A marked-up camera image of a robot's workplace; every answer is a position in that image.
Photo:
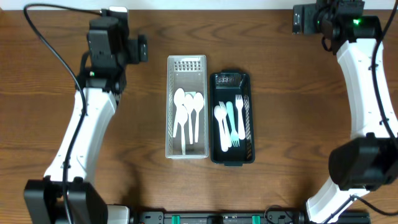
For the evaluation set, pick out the white label sticker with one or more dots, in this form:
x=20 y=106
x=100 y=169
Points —
x=193 y=93

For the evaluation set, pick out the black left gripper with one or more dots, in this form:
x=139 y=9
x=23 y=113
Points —
x=142 y=48

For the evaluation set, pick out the white plastic utensil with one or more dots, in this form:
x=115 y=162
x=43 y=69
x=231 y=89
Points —
x=179 y=97

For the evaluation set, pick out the black perforated plastic basket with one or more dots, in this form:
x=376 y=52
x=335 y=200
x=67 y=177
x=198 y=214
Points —
x=224 y=87

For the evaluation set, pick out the white plastic spoon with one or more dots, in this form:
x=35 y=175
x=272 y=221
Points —
x=188 y=103
x=218 y=113
x=182 y=118
x=198 y=103

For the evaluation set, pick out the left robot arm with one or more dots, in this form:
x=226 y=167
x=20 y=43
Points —
x=66 y=193

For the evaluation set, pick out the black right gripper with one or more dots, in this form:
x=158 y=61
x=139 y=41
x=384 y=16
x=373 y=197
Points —
x=313 y=10

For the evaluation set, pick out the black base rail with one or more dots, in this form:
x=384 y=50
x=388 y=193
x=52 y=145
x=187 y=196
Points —
x=273 y=215

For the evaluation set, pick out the mint plastic fork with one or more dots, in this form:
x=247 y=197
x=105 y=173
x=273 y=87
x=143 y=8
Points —
x=234 y=134

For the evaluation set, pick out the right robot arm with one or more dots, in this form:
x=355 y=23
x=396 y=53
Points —
x=369 y=160

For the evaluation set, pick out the white plastic fork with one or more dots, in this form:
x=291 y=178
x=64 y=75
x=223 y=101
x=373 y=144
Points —
x=239 y=106
x=226 y=128

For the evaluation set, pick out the clear perforated plastic basket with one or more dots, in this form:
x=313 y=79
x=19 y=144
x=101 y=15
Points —
x=187 y=72

